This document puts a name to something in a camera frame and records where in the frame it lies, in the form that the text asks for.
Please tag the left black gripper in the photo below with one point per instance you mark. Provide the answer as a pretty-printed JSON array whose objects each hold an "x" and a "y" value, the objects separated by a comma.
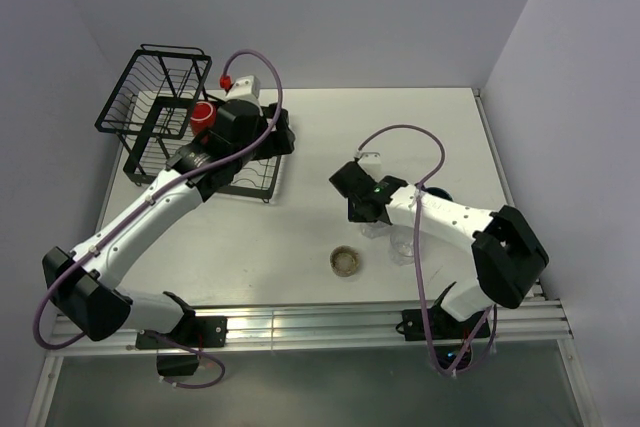
[{"x": 277, "y": 142}]

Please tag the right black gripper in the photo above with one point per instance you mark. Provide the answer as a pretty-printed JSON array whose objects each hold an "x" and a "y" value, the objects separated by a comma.
[{"x": 353, "y": 215}]

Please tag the clear plastic cup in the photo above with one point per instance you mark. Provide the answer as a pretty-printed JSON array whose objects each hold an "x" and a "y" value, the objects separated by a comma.
[
  {"x": 401, "y": 245},
  {"x": 375, "y": 230}
]

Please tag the red mug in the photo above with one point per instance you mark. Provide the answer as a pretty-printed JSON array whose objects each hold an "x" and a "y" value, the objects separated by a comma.
[{"x": 203, "y": 116}]

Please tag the dark blue mug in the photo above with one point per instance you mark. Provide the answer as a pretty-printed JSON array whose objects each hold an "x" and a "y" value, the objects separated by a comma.
[{"x": 438, "y": 192}]

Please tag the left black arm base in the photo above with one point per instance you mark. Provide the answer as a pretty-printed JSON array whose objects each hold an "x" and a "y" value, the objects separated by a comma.
[{"x": 183, "y": 350}]

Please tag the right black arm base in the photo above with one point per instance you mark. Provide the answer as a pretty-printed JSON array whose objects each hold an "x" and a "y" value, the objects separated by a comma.
[{"x": 443, "y": 326}]

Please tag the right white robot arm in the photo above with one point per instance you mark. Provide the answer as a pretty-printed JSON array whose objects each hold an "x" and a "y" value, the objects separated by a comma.
[{"x": 508, "y": 257}]

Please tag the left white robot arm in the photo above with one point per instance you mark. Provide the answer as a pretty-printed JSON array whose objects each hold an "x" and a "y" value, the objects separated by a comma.
[{"x": 84, "y": 282}]

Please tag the small brown round lid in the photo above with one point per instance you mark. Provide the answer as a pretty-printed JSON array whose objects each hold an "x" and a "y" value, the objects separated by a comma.
[{"x": 345, "y": 261}]

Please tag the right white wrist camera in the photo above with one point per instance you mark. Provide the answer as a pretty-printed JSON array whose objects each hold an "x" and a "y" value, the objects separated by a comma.
[{"x": 370, "y": 162}]

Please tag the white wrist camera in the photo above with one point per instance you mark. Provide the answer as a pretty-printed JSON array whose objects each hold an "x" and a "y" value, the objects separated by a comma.
[
  {"x": 370, "y": 162},
  {"x": 243, "y": 88}
]

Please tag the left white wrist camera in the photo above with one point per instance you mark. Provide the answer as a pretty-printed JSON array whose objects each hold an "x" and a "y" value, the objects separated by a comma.
[{"x": 243, "y": 88}]

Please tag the black wire dish rack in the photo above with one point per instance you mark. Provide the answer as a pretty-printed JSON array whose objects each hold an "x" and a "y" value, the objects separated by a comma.
[{"x": 149, "y": 111}]

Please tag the aluminium mounting rail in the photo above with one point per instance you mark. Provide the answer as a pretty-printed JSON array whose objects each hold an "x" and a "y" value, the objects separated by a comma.
[{"x": 361, "y": 325}]

